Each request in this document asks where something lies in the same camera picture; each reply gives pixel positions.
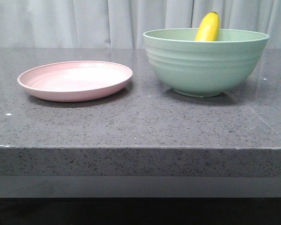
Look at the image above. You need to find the yellow banana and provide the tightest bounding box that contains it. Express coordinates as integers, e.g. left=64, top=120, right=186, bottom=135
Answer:
left=195, top=11, right=220, bottom=41

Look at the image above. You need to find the green bowl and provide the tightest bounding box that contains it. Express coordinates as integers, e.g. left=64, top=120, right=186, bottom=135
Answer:
left=143, top=28, right=269, bottom=98

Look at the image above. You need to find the pink plate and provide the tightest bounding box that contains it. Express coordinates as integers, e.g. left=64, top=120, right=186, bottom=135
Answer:
left=17, top=60, right=133, bottom=102

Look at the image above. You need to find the white curtain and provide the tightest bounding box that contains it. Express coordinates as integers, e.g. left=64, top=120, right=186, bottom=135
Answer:
left=0, top=0, right=281, bottom=49

